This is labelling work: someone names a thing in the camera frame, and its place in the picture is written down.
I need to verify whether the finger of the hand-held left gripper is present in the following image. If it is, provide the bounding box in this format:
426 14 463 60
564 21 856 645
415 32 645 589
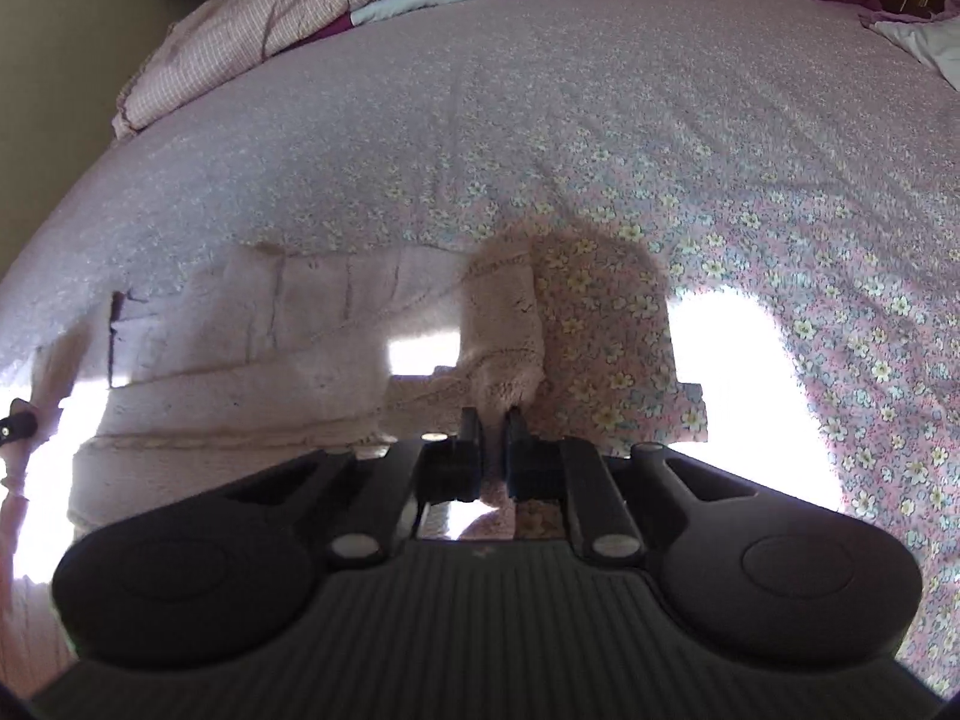
0 402 38 445

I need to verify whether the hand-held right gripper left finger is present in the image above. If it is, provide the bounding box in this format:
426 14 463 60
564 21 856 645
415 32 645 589
219 406 485 568

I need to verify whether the bed with floral sheet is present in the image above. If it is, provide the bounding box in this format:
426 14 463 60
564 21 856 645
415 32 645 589
0 0 960 698

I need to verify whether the white cloth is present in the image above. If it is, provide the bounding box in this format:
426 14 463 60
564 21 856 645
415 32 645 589
862 11 960 92

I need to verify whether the pink checked duvet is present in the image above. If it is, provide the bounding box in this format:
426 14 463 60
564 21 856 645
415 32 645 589
112 0 856 140

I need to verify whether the pink knitted sweater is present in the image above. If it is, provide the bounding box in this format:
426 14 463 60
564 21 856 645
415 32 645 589
0 236 546 691

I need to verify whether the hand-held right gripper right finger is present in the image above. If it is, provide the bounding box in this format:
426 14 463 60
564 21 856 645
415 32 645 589
504 406 760 568

